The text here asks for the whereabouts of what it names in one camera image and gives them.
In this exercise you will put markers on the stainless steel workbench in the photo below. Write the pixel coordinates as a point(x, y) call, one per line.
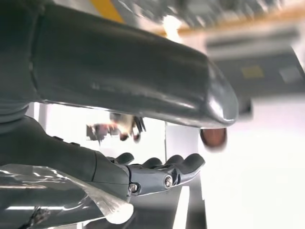
point(142, 19)

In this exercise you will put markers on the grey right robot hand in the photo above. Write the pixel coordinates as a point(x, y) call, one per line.
point(119, 69)

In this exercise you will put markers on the person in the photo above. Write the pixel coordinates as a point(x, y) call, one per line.
point(119, 126)

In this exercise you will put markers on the grey laptop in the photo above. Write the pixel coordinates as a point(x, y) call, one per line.
point(226, 79)

